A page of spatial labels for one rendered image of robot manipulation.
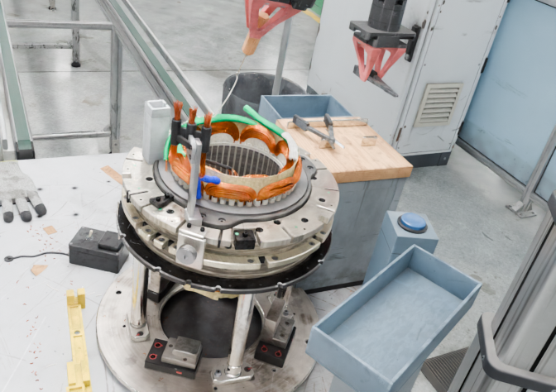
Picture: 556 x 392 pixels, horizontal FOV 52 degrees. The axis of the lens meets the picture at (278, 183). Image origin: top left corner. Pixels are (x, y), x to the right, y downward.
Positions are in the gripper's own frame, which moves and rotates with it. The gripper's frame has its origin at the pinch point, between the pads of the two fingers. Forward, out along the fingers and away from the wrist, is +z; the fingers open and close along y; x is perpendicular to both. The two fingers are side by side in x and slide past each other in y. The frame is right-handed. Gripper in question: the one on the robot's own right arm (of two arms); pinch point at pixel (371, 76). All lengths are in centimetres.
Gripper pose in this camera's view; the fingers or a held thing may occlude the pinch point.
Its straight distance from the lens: 107.0
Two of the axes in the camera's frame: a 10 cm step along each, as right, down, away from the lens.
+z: -1.5, 8.5, 5.1
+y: -9.1, 0.9, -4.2
